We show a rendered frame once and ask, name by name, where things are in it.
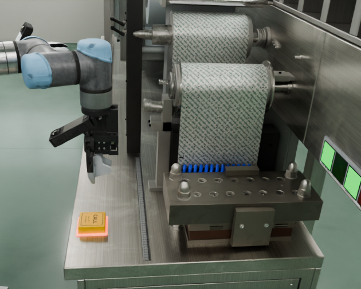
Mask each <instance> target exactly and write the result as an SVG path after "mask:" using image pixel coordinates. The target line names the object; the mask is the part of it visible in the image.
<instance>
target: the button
mask: <svg viewBox="0 0 361 289"><path fill-rule="evenodd" d="M105 220H106V215H105V212H81V213H80V217H79V225H78V232H79V234H89V233H105Z"/></svg>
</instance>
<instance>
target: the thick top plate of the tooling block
mask: <svg viewBox="0 0 361 289"><path fill-rule="evenodd" d="M285 173H286V171H260V172H259V175H237V176H226V174H225V172H200V173H182V180H181V181H178V182H175V181H171V180H170V179H169V176H170V173H163V196H164V202H165V206H166V213H167V219H168V225H191V224H225V223H233V217H234V208H235V207H255V206H272V207H274V209H275V213H274V219H273V222H279V221H313V220H319V218H320V213H321V209H322V206H323V200H322V199H321V198H320V196H319V195H318V194H317V192H316V191H315V189H314V188H313V187H312V186H311V192H310V194H311V197H309V198H302V197H299V196H298V195H297V191H298V190H299V186H300V184H301V182H302V180H304V179H306V178H305V177H304V175H303V174H302V172H301V171H298V172H297V179H289V178H286V177H285V175H284V174H285ZM183 181H186V182H188V183H189V185H190V190H191V199H190V200H188V201H180V200H178V199H177V197H176V196H177V194H178V189H179V185H180V184H181V183H182V182H183Z"/></svg>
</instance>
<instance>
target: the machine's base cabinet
mask: <svg viewBox="0 0 361 289"><path fill-rule="evenodd" d="M320 271H321V268H302V269H290V270H267V271H244V272H220V273H208V274H185V275H162V276H139V277H126V278H103V279H80V280H77V285H78V289H316V286H317V283H318V279H319V275H320Z"/></svg>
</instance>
